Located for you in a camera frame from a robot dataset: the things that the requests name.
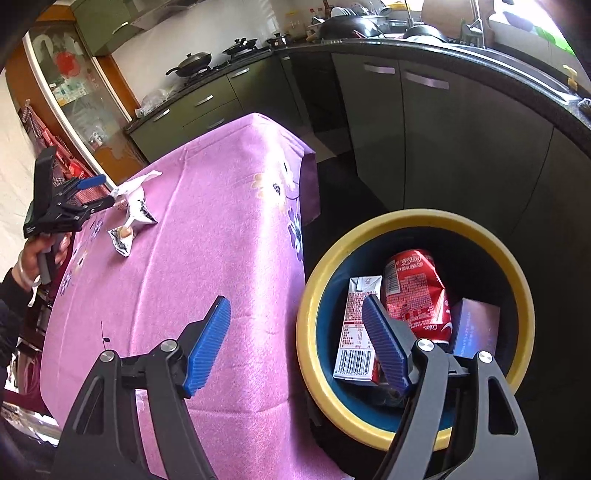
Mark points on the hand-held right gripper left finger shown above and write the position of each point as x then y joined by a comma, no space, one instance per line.
207,350

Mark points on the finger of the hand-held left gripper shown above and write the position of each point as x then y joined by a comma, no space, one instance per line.
94,206
90,182

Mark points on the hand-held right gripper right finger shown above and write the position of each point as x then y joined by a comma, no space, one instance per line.
383,346

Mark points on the red white milk carton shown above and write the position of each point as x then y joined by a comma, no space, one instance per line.
358,323

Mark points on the red soda can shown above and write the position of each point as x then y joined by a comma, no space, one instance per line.
415,290

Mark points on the yellow rimmed blue trash bin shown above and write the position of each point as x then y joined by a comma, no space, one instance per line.
318,314

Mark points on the purple cardboard box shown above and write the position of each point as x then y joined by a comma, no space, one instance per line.
478,323

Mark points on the person's left forearm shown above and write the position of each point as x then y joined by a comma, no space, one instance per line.
11,304

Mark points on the person's left hand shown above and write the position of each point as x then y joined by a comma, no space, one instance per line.
28,258

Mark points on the red patterned cloth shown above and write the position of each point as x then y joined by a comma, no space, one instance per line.
60,147

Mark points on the glass cabinet door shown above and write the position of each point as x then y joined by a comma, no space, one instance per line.
74,101

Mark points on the clear plastic bags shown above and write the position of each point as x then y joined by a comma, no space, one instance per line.
154,101

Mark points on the pink floral tablecloth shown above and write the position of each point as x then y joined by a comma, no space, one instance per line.
207,230

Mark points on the black pan with lid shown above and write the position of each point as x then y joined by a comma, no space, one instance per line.
240,46

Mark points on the steel pot with lid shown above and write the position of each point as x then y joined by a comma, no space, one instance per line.
278,39

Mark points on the large black wok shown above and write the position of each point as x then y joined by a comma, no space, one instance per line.
346,27

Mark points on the black kitchen countertop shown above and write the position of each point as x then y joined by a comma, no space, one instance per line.
485,62

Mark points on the black round pan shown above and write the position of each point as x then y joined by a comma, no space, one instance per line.
425,33

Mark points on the steel sink faucet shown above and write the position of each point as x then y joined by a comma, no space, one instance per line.
473,23

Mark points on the green wall cabinet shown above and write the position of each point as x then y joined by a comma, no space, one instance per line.
106,23

